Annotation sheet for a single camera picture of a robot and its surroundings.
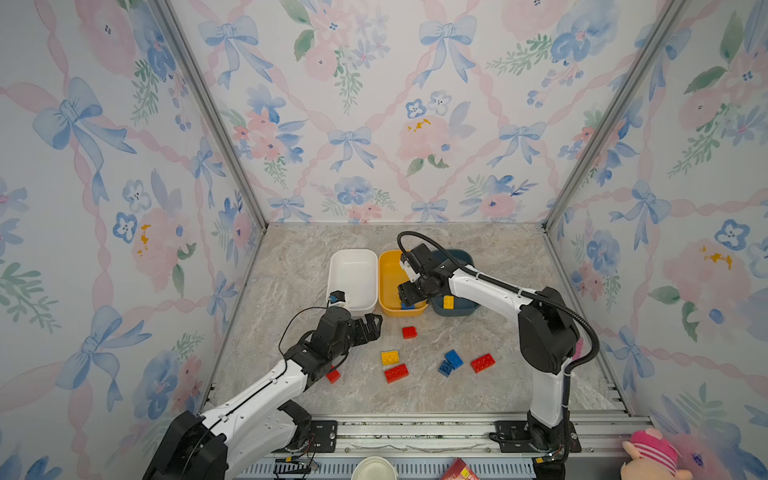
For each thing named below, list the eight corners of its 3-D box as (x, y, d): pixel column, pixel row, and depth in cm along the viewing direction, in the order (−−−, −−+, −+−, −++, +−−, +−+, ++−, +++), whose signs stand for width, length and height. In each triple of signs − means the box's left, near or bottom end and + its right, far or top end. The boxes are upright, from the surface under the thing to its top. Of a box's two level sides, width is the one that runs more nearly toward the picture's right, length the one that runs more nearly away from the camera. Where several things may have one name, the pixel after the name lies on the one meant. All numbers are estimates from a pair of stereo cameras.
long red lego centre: (387, 383, 84) (387, 381, 83) (384, 373, 86) (383, 371, 84) (409, 375, 86) (410, 372, 84) (405, 364, 88) (405, 362, 86)
